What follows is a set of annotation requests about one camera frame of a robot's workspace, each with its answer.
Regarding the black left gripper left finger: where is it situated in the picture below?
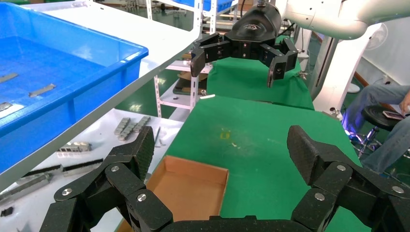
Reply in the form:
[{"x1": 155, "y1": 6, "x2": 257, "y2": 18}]
[{"x1": 40, "y1": 126, "x2": 174, "y2": 232}]

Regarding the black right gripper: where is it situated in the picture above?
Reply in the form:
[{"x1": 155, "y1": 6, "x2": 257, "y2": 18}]
[{"x1": 190, "y1": 3, "x2": 299, "y2": 88}]

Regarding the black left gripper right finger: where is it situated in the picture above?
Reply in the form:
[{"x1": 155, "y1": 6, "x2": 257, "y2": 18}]
[{"x1": 286, "y1": 125, "x2": 410, "y2": 232}]

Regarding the brown cardboard piece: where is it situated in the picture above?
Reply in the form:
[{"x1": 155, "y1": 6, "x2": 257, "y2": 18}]
[{"x1": 177, "y1": 71, "x2": 209, "y2": 82}]

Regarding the shallow cardboard box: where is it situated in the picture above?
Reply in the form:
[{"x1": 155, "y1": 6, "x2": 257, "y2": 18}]
[{"x1": 117, "y1": 155, "x2": 230, "y2": 232}]

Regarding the blue plastic tray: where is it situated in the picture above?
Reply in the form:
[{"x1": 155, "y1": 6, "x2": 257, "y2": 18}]
[{"x1": 0, "y1": 1, "x2": 149, "y2": 175}]

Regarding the seated person's hand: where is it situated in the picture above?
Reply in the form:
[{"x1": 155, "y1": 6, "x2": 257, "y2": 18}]
[{"x1": 399, "y1": 91, "x2": 410, "y2": 115}]

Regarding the silver comb shaped part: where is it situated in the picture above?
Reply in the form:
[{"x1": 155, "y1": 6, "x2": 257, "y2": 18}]
[
  {"x1": 117, "y1": 123, "x2": 139, "y2": 142},
  {"x1": 114, "y1": 117, "x2": 132, "y2": 136},
  {"x1": 132, "y1": 116, "x2": 151, "y2": 133}
]

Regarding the blue storage bin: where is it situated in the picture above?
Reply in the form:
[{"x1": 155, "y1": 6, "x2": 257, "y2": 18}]
[{"x1": 205, "y1": 0, "x2": 235, "y2": 14}]

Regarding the white slotted shelf rack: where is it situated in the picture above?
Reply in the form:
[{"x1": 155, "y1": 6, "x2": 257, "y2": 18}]
[{"x1": 146, "y1": 0, "x2": 214, "y2": 119}]

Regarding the black round stool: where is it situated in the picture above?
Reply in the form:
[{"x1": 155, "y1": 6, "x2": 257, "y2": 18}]
[{"x1": 348, "y1": 105, "x2": 403, "y2": 159}]

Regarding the smartphone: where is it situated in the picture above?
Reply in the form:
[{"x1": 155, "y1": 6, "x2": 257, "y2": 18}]
[{"x1": 382, "y1": 110, "x2": 407, "y2": 121}]

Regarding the seated person in jeans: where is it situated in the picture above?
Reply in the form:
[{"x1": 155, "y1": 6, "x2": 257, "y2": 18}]
[{"x1": 343, "y1": 84, "x2": 410, "y2": 175}]

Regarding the white robot torso column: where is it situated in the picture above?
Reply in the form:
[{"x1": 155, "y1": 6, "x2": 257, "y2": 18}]
[{"x1": 312, "y1": 23, "x2": 382, "y2": 113}]

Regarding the white standing fan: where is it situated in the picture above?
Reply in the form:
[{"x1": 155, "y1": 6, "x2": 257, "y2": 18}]
[{"x1": 347, "y1": 22, "x2": 389, "y2": 94}]

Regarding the silver toothed metal rail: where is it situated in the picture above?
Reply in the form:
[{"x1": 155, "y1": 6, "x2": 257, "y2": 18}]
[{"x1": 57, "y1": 141, "x2": 93, "y2": 154}]

